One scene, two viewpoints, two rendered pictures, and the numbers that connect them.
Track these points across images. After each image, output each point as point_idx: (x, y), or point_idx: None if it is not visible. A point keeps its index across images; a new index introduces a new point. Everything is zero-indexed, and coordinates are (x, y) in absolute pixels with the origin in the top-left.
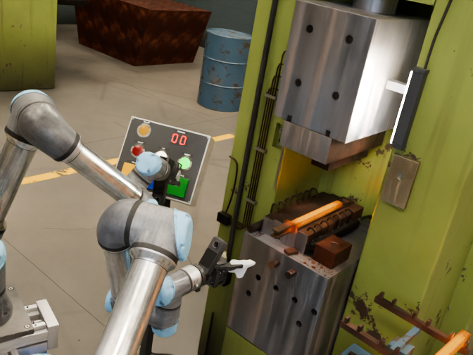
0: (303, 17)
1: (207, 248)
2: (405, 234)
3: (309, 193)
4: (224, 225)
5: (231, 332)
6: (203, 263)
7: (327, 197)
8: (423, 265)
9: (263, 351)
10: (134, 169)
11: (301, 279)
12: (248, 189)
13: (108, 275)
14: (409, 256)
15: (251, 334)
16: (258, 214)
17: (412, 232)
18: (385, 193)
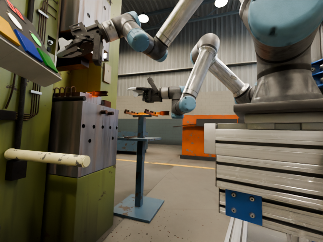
0: None
1: (153, 82)
2: (109, 93)
3: None
4: (1, 125)
5: (82, 178)
6: (157, 88)
7: None
8: (114, 103)
9: (100, 170)
10: (134, 21)
11: (111, 115)
12: (28, 84)
13: (204, 77)
14: (111, 101)
15: (94, 166)
16: (42, 102)
17: (110, 92)
18: (105, 78)
